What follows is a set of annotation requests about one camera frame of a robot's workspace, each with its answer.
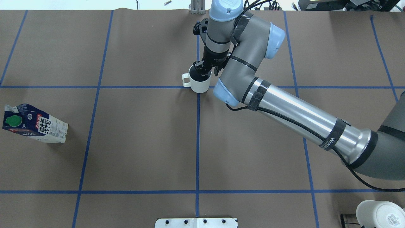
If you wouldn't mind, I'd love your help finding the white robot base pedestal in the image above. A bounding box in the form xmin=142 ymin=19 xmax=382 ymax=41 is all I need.
xmin=154 ymin=218 xmax=238 ymax=228

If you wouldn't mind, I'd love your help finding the white ribbed mug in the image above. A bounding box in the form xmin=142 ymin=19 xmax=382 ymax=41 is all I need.
xmin=181 ymin=65 xmax=212 ymax=93

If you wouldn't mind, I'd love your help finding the black power strip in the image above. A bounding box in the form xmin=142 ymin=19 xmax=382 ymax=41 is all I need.
xmin=243 ymin=0 xmax=282 ymax=11

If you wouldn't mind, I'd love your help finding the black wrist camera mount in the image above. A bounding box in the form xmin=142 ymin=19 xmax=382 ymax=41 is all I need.
xmin=193 ymin=18 xmax=209 ymax=42

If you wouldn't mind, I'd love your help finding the blue white milk carton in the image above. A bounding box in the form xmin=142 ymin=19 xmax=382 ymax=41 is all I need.
xmin=3 ymin=104 xmax=68 ymax=144

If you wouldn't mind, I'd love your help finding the aluminium frame post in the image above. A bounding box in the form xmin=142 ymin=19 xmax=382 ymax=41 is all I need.
xmin=189 ymin=0 xmax=206 ymax=15

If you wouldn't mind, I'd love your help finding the black wire mug rack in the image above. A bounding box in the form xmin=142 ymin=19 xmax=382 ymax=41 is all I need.
xmin=340 ymin=214 xmax=362 ymax=228

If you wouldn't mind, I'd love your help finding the white mug on rack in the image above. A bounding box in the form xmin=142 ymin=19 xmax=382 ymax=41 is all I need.
xmin=356 ymin=200 xmax=405 ymax=228

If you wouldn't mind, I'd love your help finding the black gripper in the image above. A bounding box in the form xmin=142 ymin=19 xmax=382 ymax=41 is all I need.
xmin=193 ymin=47 xmax=229 ymax=76

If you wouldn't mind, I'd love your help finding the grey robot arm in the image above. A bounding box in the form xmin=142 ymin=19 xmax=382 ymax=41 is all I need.
xmin=189 ymin=0 xmax=405 ymax=180

